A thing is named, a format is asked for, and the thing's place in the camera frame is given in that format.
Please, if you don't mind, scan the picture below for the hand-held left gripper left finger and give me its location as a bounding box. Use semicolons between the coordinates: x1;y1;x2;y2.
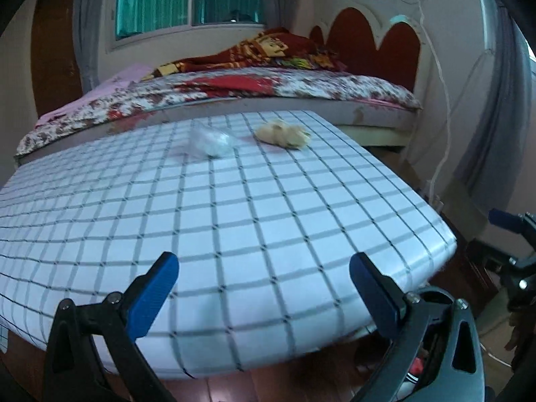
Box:
42;252;181;402

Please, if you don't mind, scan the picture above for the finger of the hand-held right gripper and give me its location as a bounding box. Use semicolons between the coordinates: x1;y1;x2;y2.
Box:
466;238;514;270
488;208;536;236

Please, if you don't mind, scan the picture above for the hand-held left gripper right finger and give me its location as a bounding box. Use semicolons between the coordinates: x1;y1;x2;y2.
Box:
349;252;486;402

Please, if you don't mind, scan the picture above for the clear plastic bag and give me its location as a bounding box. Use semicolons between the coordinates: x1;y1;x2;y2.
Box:
180;123;233;160

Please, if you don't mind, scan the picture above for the beige cloth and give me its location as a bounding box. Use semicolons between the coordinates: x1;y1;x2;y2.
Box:
254;118;311;150

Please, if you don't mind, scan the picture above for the person's right hand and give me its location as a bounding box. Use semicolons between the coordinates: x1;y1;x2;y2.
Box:
504;301;529;353

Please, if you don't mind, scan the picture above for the white checkered tablecloth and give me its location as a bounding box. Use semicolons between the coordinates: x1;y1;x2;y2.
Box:
0;110;458;380

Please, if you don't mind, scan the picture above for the grey side curtain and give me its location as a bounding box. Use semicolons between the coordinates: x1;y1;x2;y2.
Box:
454;0;532;195

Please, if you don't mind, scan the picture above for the bed with floral cover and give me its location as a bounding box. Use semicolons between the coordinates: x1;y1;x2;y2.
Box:
14;67;423;166

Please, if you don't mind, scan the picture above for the red heart-shaped headboard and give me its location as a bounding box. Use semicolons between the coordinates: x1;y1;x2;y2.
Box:
309;6;421;93

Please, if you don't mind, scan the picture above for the pink cloth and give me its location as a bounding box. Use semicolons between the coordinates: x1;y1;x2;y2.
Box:
36;63;153;128

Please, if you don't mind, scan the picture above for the grey window curtain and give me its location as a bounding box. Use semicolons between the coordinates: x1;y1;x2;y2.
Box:
268;0;302;34
73;0;122;93

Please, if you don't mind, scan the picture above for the red printed blanket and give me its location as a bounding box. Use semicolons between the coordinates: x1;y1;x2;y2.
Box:
142;27;348;81

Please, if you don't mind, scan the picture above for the brown wooden door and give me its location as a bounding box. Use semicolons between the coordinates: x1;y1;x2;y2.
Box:
31;0;84;118

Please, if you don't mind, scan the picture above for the window with green glass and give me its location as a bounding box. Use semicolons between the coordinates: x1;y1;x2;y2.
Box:
111;0;271;49

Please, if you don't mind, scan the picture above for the white floor cable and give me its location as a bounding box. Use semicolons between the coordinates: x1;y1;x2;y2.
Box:
479;341;516;365

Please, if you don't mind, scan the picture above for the cream bed frame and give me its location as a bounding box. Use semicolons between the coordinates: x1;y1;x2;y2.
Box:
17;96;419;164

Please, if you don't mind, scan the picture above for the white wall cable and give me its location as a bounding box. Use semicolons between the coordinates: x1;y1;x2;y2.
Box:
412;0;451;202

